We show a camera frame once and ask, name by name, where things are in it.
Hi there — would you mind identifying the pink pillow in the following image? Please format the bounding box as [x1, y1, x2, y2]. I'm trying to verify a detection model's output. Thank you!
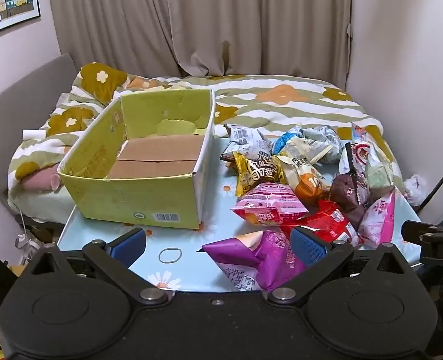
[20, 168, 63, 193]

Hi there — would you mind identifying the black cable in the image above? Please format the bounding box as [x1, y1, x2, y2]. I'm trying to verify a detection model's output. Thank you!
[417, 145, 443, 211]

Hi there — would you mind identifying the floral striped blanket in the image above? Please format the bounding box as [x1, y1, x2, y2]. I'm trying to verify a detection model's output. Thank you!
[8, 62, 395, 226]

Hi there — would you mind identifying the red snack packet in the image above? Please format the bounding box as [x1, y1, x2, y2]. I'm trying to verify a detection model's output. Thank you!
[281, 200, 359, 249]

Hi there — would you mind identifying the green cardboard box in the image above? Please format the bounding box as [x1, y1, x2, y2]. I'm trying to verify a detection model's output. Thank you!
[57, 89, 216, 230]

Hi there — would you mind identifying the white grey barcode packet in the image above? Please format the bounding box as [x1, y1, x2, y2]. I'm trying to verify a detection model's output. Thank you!
[221, 123, 274, 166]

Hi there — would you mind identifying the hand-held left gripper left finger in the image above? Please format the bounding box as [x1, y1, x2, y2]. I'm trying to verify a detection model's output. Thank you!
[26, 228, 170, 304]

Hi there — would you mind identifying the grey headboard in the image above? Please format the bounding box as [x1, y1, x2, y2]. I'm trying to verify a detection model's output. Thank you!
[0, 53, 78, 205]

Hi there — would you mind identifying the crumpled white tissue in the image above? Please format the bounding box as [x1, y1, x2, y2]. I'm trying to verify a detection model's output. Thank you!
[403, 174, 431, 207]

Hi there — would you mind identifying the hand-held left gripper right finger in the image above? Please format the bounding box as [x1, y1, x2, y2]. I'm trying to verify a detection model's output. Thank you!
[268, 226, 413, 304]

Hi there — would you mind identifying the cream blue snack packet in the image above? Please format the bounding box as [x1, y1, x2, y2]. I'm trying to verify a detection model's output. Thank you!
[272, 134, 343, 164]

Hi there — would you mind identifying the newspaper print snack packet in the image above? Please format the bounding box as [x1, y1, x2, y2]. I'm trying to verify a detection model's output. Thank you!
[300, 125, 344, 164]

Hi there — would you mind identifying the purple snack packet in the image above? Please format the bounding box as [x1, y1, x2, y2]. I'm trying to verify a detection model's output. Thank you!
[202, 230, 309, 293]

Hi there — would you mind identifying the white cable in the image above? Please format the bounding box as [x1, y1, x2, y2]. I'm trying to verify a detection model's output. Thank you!
[15, 199, 38, 260]

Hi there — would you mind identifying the gold snack packet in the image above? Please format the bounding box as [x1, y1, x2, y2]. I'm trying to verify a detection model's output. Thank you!
[232, 151, 286, 198]

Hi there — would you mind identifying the rubber band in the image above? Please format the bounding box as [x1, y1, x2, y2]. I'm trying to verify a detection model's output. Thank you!
[158, 248, 183, 264]

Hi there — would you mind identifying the light green snack packet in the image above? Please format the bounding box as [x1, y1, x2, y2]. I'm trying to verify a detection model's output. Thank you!
[367, 150, 395, 193]

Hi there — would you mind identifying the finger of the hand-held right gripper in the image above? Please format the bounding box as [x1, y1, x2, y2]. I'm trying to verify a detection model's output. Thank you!
[402, 219, 443, 268]

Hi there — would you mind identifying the pink white snack packet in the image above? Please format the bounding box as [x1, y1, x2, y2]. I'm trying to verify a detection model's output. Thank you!
[357, 191, 397, 250]

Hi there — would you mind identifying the white red-circle snack packet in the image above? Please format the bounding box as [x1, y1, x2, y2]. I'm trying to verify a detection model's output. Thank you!
[339, 121, 384, 196]

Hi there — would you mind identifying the brown snack packet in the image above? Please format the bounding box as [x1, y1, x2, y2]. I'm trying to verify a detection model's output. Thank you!
[330, 172, 371, 230]

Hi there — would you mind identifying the white orange cake packet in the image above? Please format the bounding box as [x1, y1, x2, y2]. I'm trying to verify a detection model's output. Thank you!
[277, 155, 333, 207]

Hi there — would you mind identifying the light blue floral tablecloth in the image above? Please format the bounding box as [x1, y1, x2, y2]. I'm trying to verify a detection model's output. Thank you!
[56, 134, 423, 294]

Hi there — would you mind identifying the beige curtain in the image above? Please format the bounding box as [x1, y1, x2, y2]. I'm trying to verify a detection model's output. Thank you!
[45, 0, 354, 91]

